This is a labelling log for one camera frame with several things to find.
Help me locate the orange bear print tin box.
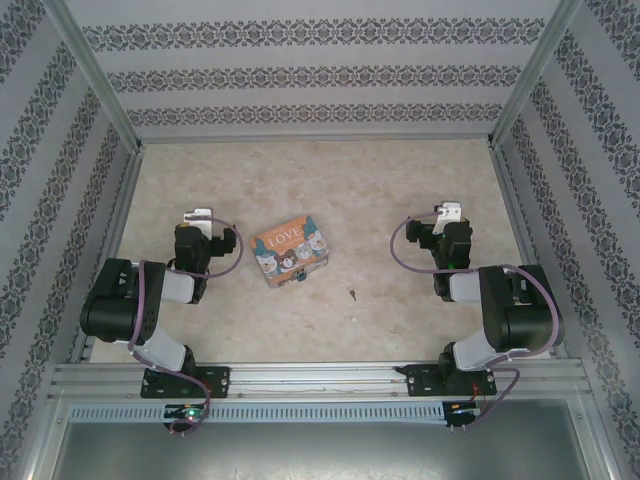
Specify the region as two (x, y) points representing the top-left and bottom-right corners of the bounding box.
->
(249, 213), (333, 291)

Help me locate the small controller board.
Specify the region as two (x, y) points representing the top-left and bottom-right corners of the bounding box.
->
(442, 398), (482, 430)
(162, 402), (210, 436)

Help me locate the grey metal sheet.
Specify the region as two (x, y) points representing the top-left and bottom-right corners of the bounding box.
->
(59, 422), (601, 480)

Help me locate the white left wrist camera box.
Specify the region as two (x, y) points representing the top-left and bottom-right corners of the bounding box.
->
(182, 206), (214, 237)

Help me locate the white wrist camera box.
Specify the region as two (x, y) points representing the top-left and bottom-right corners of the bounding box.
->
(432, 201), (464, 237)
(182, 206), (214, 237)

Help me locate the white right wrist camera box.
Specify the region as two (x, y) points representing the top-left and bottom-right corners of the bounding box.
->
(432, 201), (464, 237)

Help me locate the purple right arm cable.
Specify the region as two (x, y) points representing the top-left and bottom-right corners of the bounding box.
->
(389, 209), (562, 430)

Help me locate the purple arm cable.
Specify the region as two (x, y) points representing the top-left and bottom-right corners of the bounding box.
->
(389, 209), (562, 430)
(127, 215), (245, 437)

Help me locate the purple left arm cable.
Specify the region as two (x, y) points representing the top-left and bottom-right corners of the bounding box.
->
(127, 215), (245, 437)

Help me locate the aluminium side rail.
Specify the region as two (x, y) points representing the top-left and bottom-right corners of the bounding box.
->
(487, 139), (570, 360)
(69, 142), (147, 364)

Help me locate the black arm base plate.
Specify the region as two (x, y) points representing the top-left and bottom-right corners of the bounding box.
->
(142, 366), (232, 400)
(394, 363), (497, 399)

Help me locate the aluminium front rail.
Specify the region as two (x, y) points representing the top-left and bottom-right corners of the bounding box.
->
(48, 362), (587, 401)

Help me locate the aluminium corner post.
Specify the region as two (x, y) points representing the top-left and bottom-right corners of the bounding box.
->
(40, 0), (146, 154)
(487, 0), (585, 149)

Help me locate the slotted grey cable duct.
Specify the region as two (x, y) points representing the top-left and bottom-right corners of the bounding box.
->
(67, 401), (447, 425)

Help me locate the aluminium frame upright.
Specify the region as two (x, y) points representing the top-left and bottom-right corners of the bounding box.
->
(574, 397), (619, 480)
(27, 397), (69, 480)

